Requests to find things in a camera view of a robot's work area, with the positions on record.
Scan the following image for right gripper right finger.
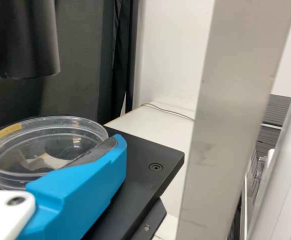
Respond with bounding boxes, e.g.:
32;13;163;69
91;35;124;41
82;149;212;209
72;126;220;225
17;133;128;240

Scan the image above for petri dish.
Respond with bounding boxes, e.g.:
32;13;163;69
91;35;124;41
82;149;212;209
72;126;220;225
0;115;109;191

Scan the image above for cream microscope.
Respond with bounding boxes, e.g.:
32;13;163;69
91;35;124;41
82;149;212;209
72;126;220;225
0;0;291;240

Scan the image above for white pipette stand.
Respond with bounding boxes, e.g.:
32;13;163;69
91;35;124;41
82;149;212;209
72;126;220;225
241;72;291;240

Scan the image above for thin cream cable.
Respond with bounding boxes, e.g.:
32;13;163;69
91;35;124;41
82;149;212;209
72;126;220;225
141;102;195;121

